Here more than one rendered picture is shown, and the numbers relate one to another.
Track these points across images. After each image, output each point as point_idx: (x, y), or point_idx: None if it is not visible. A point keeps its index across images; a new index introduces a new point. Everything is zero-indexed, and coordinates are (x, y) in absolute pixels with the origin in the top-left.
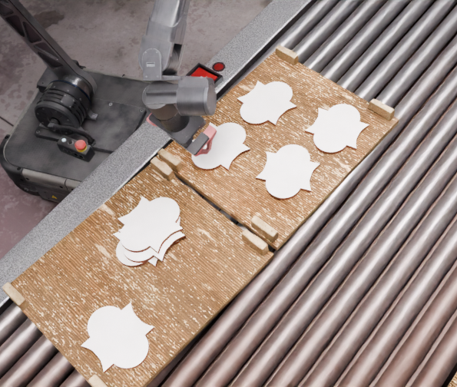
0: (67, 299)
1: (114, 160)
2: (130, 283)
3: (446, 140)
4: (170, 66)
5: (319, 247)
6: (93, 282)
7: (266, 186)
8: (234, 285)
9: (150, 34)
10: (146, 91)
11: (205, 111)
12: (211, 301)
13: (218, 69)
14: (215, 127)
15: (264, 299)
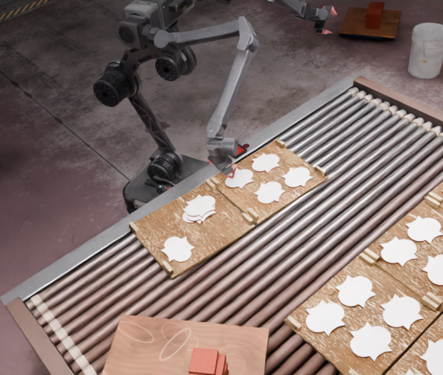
0: (157, 233)
1: (187, 180)
2: (187, 230)
3: (351, 189)
4: (220, 132)
5: (278, 226)
6: (170, 227)
7: (257, 197)
8: (234, 236)
9: (213, 118)
10: (208, 142)
11: (231, 152)
12: (222, 240)
13: (246, 146)
14: (238, 170)
15: None
